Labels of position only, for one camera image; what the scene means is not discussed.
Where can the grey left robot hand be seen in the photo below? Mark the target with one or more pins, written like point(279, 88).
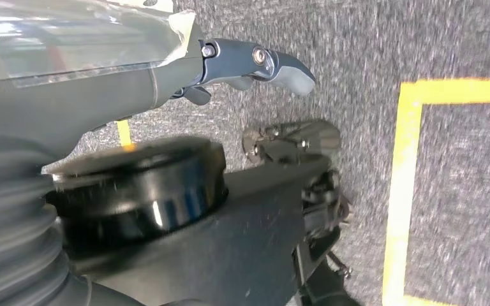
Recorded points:
point(80, 84)

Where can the black cylindrical robot joint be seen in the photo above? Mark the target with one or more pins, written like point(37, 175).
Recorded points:
point(143, 202)

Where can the silver bolted robot joint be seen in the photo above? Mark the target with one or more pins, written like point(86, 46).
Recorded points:
point(295, 139)

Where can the dark grey robot leg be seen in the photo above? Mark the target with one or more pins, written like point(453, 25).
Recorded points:
point(228, 253)

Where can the yellow floor tape square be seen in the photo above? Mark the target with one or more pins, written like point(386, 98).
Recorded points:
point(403, 190)

